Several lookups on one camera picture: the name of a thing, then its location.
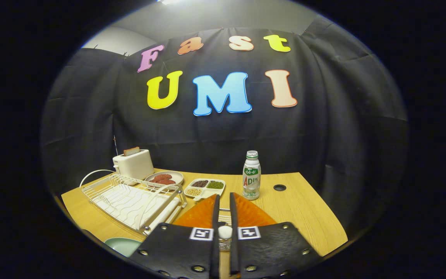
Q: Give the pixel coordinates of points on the white divided dish with beans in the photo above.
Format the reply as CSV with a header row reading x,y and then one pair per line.
x,y
205,192

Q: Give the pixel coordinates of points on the white toaster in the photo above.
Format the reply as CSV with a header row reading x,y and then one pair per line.
x,y
134,166

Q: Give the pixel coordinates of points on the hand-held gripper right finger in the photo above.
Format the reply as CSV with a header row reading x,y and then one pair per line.
x,y
234,248

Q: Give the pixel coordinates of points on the toast slice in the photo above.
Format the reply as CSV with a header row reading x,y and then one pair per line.
x,y
131,151

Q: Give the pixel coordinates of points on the red sausage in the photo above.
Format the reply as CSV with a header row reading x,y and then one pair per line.
x,y
160,177
167,181

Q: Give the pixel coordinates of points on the black backdrop cloth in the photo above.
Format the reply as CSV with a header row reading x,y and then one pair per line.
x,y
323,135

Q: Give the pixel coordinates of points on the beige round plate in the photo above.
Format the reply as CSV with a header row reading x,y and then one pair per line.
x,y
176,176

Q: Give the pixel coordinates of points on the white drink bottle green label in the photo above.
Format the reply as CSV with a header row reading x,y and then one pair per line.
x,y
251,182

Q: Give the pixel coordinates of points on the black table grommet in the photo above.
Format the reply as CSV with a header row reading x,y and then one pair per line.
x,y
279,188

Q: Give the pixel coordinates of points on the light green plate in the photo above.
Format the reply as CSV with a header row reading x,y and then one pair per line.
x,y
124,246

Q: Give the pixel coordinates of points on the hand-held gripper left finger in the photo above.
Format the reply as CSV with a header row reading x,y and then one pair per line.
x,y
215,248

